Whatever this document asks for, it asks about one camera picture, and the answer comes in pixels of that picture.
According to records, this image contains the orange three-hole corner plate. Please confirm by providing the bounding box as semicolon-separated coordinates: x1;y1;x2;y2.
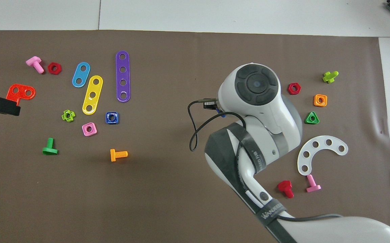
6;84;36;106

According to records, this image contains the pink plastic bolt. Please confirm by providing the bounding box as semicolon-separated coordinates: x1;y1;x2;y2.
26;56;44;74
306;174;322;193

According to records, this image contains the lime green cross nut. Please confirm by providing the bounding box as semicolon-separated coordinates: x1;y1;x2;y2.
61;110;76;123

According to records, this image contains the green plastic bolt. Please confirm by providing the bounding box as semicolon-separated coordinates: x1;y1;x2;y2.
42;137;58;156

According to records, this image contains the light blue two-hole strip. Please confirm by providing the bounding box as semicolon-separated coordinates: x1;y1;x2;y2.
72;62;91;88

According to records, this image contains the yellow three-hole strip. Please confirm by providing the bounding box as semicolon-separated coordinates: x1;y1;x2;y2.
82;75;103;115

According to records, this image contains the pink square plastic nut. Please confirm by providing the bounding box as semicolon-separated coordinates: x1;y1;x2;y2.
82;122;98;137

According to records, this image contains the purple four-hole strip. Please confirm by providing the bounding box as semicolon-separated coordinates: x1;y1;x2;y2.
116;51;131;103

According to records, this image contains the green triangular plastic nut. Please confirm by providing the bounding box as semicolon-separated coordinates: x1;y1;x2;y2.
305;111;320;125

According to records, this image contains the orange plastic bolt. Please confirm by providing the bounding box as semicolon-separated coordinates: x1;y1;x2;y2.
110;149;128;162

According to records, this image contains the orange square plastic nut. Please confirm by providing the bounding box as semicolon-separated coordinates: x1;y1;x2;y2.
313;94;328;107

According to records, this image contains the red plastic bolt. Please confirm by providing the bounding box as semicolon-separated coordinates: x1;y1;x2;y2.
278;180;295;199

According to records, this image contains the brown paper table mat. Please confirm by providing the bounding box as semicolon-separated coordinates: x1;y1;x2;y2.
0;30;390;243

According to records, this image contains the white curved five-hole plate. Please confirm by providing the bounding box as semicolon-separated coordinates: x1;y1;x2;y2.
297;135;349;176

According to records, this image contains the lime green cross-head bolt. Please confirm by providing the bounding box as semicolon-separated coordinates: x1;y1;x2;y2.
322;71;339;84

